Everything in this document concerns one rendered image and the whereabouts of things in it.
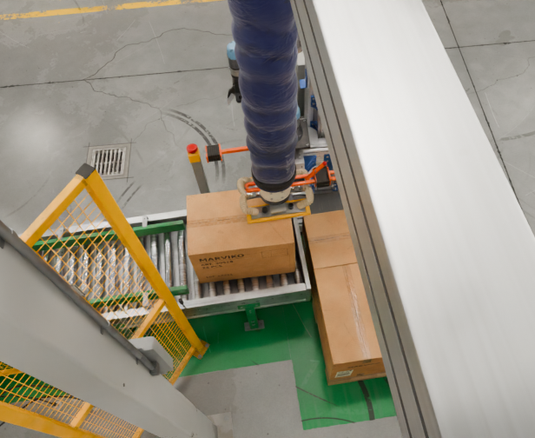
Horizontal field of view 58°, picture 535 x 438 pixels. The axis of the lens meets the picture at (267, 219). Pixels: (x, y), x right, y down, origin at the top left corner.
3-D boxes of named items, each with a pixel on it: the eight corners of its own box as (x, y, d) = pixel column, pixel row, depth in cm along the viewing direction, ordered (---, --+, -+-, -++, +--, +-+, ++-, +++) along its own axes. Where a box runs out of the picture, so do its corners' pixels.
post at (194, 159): (213, 234, 384) (188, 156, 297) (212, 227, 387) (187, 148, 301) (221, 233, 384) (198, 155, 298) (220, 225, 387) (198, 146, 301)
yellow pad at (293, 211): (247, 224, 258) (247, 219, 254) (245, 209, 263) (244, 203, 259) (310, 215, 259) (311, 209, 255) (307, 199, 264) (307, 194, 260)
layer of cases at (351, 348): (329, 380, 308) (333, 365, 274) (301, 242, 359) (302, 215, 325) (513, 351, 311) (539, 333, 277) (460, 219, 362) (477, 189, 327)
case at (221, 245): (200, 283, 303) (187, 255, 269) (198, 228, 324) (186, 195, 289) (295, 272, 303) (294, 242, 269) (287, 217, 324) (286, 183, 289)
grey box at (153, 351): (122, 378, 185) (93, 358, 159) (122, 364, 188) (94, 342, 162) (174, 370, 185) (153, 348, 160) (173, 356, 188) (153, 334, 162)
